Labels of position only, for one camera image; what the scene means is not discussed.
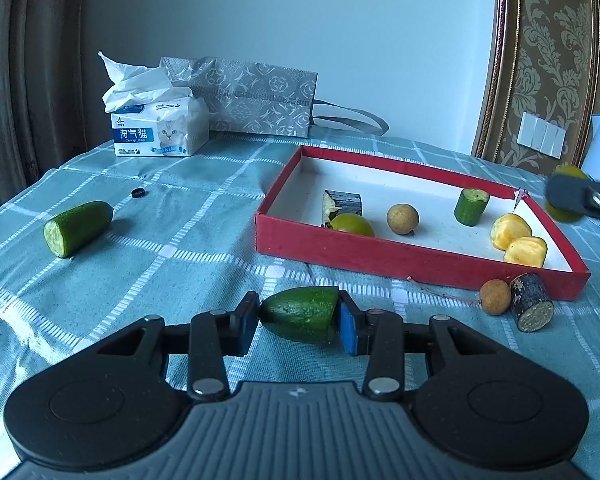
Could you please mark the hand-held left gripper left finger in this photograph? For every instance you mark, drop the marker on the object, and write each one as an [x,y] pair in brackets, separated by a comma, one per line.
[245,329]

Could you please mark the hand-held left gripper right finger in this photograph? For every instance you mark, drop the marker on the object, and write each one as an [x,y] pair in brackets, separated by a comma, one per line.
[347,332]

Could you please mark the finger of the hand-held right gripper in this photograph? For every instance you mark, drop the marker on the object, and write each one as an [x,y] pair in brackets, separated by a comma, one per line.
[567,194]

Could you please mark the small cucumber end piece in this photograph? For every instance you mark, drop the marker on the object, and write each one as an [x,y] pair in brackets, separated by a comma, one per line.
[302,315]

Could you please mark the red shallow cardboard box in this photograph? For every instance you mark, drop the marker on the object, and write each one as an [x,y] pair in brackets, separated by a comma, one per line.
[380,255]

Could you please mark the yellow jackfruit piece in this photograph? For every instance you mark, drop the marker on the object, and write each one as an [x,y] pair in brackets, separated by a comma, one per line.
[510,230]
[526,251]

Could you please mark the green checkered tablecloth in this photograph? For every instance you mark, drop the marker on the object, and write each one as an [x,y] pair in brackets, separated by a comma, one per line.
[180,260]

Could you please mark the short cucumber segment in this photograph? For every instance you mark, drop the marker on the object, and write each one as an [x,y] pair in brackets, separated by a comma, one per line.
[470,207]

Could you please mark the brown longan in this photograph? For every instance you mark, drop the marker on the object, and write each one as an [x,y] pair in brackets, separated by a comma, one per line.
[495,296]
[402,218]

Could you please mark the black bottle cap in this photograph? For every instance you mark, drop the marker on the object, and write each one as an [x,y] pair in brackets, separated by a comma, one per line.
[138,193]

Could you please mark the large cucumber end piece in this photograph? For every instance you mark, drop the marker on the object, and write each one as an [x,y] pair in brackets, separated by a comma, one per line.
[77,227]

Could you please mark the white tissue pack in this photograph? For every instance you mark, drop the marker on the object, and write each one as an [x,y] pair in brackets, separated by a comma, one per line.
[160,125]

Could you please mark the grey patterned gift bag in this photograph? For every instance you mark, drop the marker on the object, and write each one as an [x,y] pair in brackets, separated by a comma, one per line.
[260,95]

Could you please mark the brown curtain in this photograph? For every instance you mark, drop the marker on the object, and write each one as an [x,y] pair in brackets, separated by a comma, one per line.
[25,70]

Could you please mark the white wall switch panel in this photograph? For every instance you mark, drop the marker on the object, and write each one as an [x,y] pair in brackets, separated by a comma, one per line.
[542,132]

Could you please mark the gold wall moulding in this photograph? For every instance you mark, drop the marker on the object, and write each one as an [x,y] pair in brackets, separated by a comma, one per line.
[497,50]

